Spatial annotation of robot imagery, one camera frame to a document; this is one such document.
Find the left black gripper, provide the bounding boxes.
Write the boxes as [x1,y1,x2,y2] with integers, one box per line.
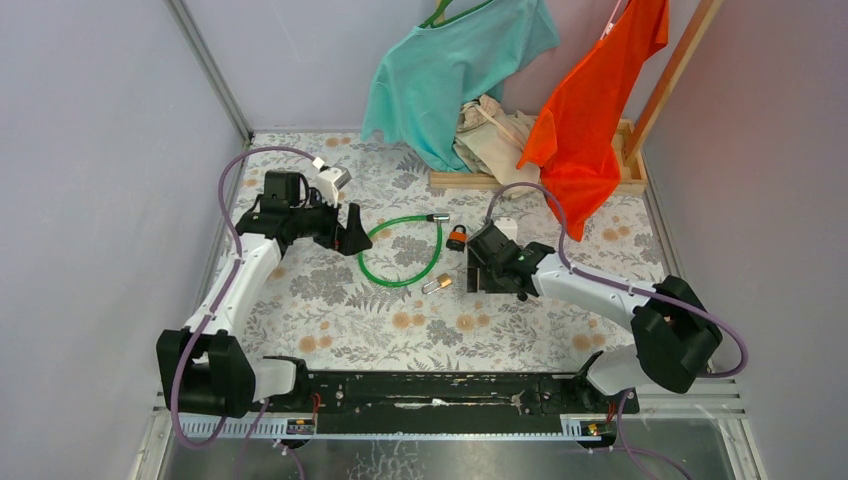
[289,188,373,256]

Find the orange black padlock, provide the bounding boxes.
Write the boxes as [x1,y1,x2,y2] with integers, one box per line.
[445,224,468,252]

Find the green cable lock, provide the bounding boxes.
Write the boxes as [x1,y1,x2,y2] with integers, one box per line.
[357,213,450,289]

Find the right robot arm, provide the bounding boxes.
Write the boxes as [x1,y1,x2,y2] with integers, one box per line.
[467,221,723,412]

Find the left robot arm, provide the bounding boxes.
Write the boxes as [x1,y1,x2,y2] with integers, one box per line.
[156,166,372,418]

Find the floral table mat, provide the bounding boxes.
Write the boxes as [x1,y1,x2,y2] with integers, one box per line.
[234,133,632,372]

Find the brass padlock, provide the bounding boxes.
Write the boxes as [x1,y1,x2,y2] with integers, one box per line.
[421,273,453,295]

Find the beige cloth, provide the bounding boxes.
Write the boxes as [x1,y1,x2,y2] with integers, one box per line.
[453,94,540,185]

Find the orange t-shirt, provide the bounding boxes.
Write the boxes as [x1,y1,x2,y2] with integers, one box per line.
[518,0,670,241]

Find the teal t-shirt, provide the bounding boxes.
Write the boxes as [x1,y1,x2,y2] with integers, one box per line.
[361,1,560,172]

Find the wooden clothes rack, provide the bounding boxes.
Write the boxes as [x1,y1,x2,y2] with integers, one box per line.
[428,0,723,197]

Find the green clothes hanger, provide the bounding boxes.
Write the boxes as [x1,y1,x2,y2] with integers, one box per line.
[418,0,491,29]

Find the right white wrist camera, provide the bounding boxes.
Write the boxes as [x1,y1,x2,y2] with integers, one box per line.
[494,217,518,241]

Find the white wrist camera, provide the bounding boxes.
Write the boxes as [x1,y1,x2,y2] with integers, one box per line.
[494,217,518,241]
[312,157,352,207]

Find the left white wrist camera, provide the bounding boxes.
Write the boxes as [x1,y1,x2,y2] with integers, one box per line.
[312,157,352,207]

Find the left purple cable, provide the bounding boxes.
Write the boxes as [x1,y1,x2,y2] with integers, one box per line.
[169,145,319,480]

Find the purple cable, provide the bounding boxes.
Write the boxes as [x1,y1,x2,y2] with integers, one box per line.
[485,182,750,480]
[169,145,319,480]

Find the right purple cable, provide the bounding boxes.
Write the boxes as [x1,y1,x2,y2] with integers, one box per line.
[485,182,750,480]

